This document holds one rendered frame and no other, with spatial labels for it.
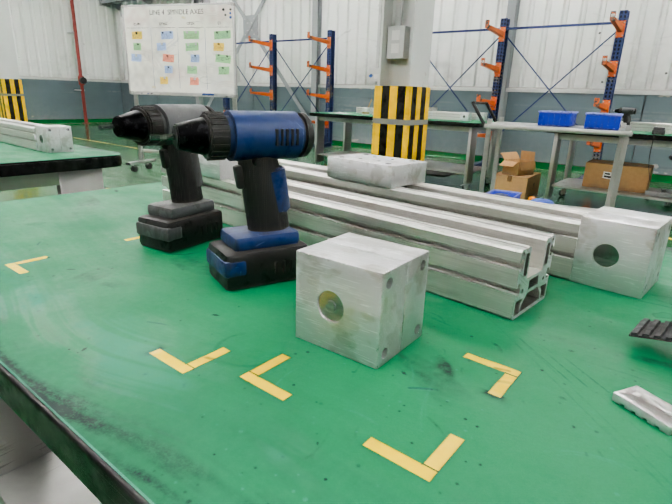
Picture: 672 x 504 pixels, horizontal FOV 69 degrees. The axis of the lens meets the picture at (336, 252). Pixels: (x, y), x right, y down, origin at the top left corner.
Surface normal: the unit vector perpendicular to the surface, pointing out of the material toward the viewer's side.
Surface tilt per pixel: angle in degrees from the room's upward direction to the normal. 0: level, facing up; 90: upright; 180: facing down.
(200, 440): 0
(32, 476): 0
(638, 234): 90
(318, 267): 90
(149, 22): 90
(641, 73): 90
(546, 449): 0
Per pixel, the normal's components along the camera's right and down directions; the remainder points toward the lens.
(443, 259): -0.69, 0.20
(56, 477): 0.04, -0.95
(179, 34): -0.32, 0.28
